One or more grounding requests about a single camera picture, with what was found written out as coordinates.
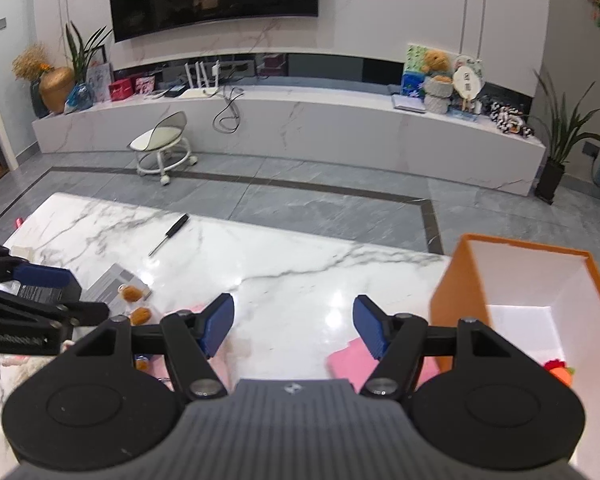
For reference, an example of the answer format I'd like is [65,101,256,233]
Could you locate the white router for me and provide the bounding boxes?
[179,60,224,102]

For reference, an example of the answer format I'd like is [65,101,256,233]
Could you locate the green leaf plant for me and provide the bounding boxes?
[64,22,114,87]

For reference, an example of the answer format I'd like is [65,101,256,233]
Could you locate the brown teddy bear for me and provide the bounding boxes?
[420,50,454,79]

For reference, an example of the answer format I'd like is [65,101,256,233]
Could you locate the black white checkered toy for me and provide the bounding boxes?
[489,101,535,137]

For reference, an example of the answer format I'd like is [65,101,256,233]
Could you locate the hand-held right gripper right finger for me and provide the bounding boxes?
[354,295,518,402]

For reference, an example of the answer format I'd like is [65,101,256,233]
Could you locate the black printed box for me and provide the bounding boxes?
[11,280,84,311]

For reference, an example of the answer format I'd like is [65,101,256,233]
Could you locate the pink case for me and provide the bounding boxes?
[325,337,442,392]

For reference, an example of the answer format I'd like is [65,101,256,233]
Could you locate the round paper fan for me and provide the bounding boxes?
[452,55,484,111]

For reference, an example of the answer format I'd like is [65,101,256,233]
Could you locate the dried yellow flowers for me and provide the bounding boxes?
[12,42,56,82]

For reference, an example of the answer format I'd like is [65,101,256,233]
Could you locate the grey notebook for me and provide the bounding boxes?
[82,262,154,307]

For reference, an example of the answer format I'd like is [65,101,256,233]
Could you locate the white woven baskets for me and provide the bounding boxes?
[422,76,454,114]

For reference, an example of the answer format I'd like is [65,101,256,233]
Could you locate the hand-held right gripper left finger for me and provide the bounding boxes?
[75,292,236,402]

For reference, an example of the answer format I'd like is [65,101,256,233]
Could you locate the orange cardboard box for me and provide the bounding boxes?
[428,233,600,397]

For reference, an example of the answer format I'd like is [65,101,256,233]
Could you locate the dark blue vase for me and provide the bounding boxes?
[29,82,50,119]

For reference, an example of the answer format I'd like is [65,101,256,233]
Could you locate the silver laptop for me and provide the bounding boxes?
[390,94,426,114]

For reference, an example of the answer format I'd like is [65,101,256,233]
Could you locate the green blue painting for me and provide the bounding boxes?
[401,44,432,99]

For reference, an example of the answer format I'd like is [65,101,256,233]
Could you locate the white gift bag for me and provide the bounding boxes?
[85,62,114,104]

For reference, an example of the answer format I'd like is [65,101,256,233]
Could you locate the black handled screwdriver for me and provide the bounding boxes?
[147,213,191,258]

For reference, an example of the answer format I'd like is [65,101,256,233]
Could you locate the white rolling stool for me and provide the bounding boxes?
[127,110,199,186]

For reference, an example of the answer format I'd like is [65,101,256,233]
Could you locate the black cable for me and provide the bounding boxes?
[212,85,244,134]

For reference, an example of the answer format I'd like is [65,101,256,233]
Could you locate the gold vase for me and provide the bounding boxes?
[38,66,76,115]

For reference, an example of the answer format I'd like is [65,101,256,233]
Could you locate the blue bag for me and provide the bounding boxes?
[64,82,94,114]

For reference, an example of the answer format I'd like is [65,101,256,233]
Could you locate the carrot plush toy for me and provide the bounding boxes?
[544,357,577,387]

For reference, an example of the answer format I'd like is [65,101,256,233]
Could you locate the red gift box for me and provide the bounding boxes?
[108,78,136,103]

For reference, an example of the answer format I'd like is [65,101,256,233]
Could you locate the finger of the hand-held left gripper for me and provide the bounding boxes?
[0,286,112,357]
[0,244,74,289]

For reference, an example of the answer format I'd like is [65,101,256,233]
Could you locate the potted plant black pot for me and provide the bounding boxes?
[529,69,600,206]

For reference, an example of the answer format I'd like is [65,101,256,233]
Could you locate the white marble TV bench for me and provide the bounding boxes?
[32,82,547,197]

